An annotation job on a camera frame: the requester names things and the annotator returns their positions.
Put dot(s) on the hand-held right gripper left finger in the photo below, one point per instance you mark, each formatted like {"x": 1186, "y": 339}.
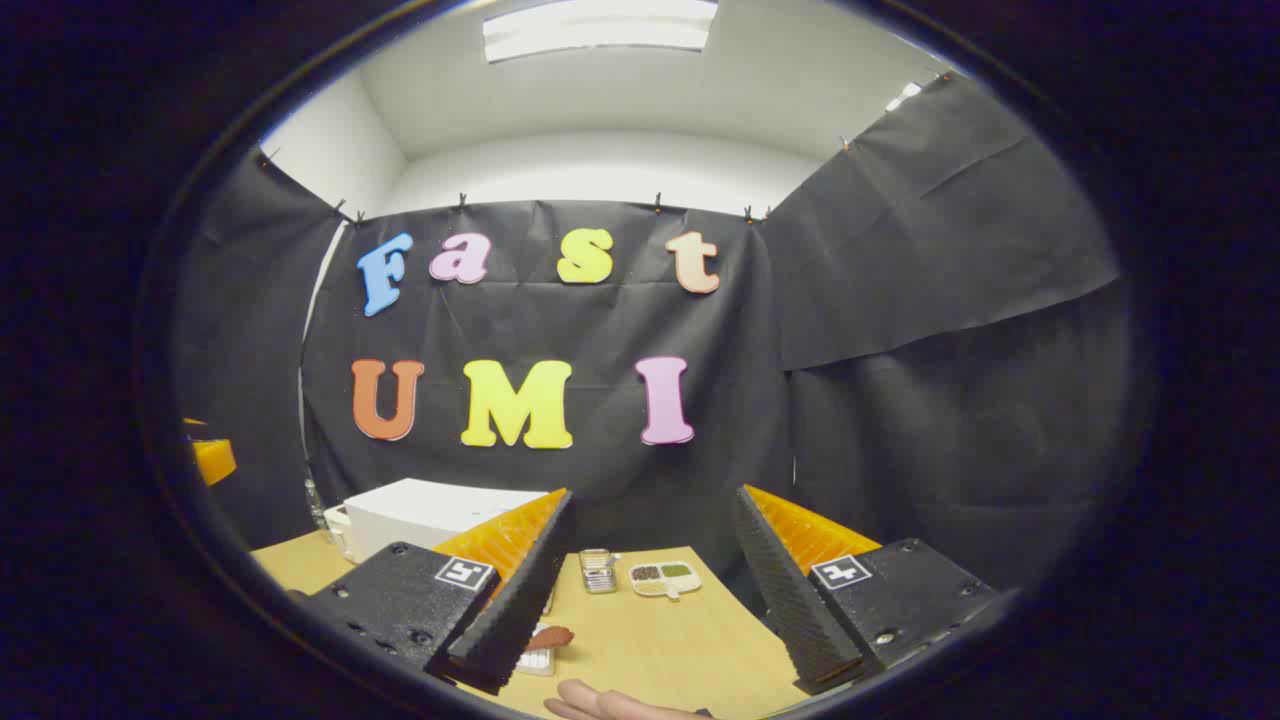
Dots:
{"x": 520, "y": 600}

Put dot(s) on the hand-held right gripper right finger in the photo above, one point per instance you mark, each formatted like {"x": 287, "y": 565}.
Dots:
{"x": 790, "y": 600}

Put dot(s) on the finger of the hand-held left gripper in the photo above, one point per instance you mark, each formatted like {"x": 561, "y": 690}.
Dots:
{"x": 215, "y": 460}

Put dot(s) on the reddish brown meat piece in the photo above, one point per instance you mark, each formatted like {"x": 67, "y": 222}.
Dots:
{"x": 550, "y": 637}

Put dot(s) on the white microwave oven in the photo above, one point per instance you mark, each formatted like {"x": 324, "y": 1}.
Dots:
{"x": 420, "y": 510}

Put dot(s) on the white plastic tray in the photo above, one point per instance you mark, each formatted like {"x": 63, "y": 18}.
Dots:
{"x": 538, "y": 662}

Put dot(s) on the clear jar with spoon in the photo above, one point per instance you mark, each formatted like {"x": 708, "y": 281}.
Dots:
{"x": 598, "y": 572}

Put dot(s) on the clear plastic bottle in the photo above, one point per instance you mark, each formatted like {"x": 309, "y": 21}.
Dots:
{"x": 316, "y": 508}

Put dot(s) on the white divided grain dish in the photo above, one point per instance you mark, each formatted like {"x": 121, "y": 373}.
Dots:
{"x": 662, "y": 577}

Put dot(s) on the black backdrop cloth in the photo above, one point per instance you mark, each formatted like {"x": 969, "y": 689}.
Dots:
{"x": 850, "y": 420}

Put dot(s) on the ceiling light panel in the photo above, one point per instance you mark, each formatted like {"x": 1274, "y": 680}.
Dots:
{"x": 600, "y": 28}

